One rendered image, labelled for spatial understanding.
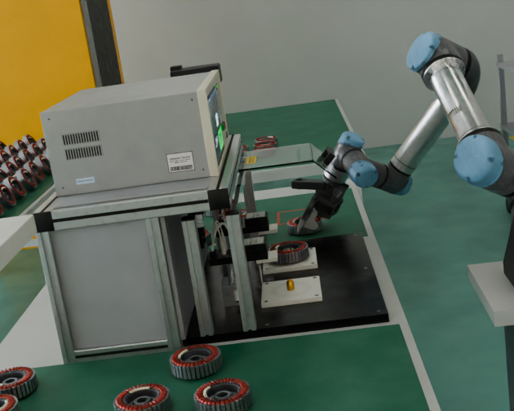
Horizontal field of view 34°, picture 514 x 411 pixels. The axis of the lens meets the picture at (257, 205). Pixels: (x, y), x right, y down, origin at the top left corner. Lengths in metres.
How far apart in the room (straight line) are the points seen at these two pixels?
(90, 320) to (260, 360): 0.41
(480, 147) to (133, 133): 0.82
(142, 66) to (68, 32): 1.90
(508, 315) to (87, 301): 0.96
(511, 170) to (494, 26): 5.51
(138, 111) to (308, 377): 0.72
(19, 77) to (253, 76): 2.37
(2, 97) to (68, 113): 3.81
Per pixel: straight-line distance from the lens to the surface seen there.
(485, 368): 3.39
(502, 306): 2.02
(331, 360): 1.81
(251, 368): 1.83
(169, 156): 1.97
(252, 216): 2.32
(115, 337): 2.00
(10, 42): 5.75
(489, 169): 2.04
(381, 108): 7.46
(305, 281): 2.17
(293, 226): 2.66
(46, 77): 5.70
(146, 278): 1.93
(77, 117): 2.00
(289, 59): 7.35
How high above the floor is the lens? 1.54
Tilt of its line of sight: 15 degrees down
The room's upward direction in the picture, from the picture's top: 8 degrees counter-clockwise
